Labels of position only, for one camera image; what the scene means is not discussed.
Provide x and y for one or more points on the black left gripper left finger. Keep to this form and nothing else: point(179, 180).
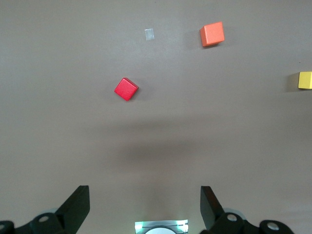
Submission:
point(70, 212)

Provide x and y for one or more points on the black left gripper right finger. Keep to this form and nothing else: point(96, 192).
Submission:
point(212, 214)

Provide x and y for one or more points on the red wooden block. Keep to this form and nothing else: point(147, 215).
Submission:
point(125, 89)

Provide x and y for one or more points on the table cover sheet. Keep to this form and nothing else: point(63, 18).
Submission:
point(156, 126)

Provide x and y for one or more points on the yellow wooden block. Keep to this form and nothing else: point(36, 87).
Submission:
point(306, 80)

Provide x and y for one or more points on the orange wooden block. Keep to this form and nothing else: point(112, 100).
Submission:
point(212, 34)

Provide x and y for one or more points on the small clear tape piece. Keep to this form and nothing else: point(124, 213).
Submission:
point(149, 34)

